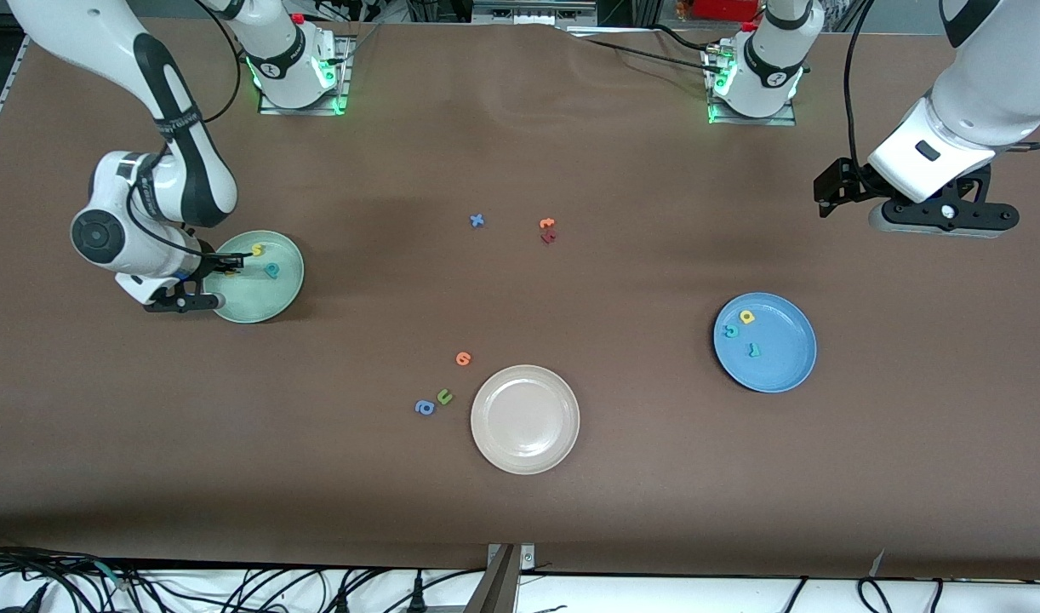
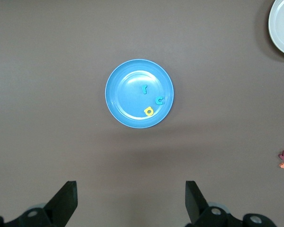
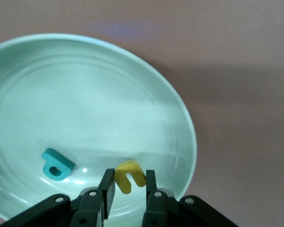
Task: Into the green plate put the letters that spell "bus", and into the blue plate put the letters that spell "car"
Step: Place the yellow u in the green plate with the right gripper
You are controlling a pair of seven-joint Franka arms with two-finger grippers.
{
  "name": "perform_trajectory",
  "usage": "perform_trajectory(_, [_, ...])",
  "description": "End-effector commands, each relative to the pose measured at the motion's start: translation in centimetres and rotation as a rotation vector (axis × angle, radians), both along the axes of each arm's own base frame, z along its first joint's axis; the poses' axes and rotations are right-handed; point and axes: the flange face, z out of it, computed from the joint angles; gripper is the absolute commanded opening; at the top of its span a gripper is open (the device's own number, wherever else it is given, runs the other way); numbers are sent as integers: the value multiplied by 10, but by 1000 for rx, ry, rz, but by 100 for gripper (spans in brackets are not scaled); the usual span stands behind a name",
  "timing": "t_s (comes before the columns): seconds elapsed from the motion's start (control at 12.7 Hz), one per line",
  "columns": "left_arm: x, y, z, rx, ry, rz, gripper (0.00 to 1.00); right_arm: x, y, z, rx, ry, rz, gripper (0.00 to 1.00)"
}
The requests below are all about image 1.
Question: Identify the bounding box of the green plate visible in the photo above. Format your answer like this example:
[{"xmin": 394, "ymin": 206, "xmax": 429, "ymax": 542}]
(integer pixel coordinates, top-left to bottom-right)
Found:
[{"xmin": 207, "ymin": 230, "xmax": 306, "ymax": 324}]

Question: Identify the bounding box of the blue plate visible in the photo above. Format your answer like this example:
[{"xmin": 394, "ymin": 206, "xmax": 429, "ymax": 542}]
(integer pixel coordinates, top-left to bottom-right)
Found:
[{"xmin": 712, "ymin": 292, "xmax": 818, "ymax": 394}]

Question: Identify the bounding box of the red box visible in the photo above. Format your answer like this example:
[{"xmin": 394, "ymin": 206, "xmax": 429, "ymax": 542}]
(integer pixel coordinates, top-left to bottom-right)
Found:
[{"xmin": 693, "ymin": 0, "xmax": 761, "ymax": 23}]

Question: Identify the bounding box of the beige plate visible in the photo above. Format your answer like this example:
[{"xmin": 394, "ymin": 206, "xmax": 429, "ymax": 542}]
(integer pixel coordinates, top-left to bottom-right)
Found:
[{"xmin": 470, "ymin": 364, "xmax": 581, "ymax": 475}]

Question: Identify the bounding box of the grey metal box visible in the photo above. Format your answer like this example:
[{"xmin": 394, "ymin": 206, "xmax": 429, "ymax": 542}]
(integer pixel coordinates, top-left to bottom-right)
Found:
[{"xmin": 471, "ymin": 0, "xmax": 599, "ymax": 26}]

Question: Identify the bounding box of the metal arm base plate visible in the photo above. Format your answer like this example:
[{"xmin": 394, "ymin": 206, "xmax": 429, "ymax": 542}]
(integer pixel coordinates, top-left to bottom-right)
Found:
[
  {"xmin": 258, "ymin": 34, "xmax": 351, "ymax": 117},
  {"xmin": 706, "ymin": 47, "xmax": 798, "ymax": 127}
]

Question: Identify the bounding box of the long black arm cable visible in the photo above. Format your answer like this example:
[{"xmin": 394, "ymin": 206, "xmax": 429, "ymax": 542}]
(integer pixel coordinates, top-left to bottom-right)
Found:
[
  {"xmin": 192, "ymin": 0, "xmax": 243, "ymax": 124},
  {"xmin": 843, "ymin": 0, "xmax": 877, "ymax": 188}
]

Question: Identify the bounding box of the black cable on table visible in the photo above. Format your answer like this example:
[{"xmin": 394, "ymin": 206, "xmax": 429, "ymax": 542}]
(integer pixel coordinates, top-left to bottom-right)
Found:
[{"xmin": 567, "ymin": 24, "xmax": 729, "ymax": 76}]

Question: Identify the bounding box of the black looped cable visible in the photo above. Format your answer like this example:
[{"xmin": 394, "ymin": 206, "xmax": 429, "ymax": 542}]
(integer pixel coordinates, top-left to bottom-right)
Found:
[{"xmin": 856, "ymin": 577, "xmax": 900, "ymax": 613}]

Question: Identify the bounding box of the metal table bracket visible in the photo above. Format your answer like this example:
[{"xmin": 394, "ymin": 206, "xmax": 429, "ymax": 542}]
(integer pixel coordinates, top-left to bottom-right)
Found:
[{"xmin": 463, "ymin": 542, "xmax": 536, "ymax": 613}]

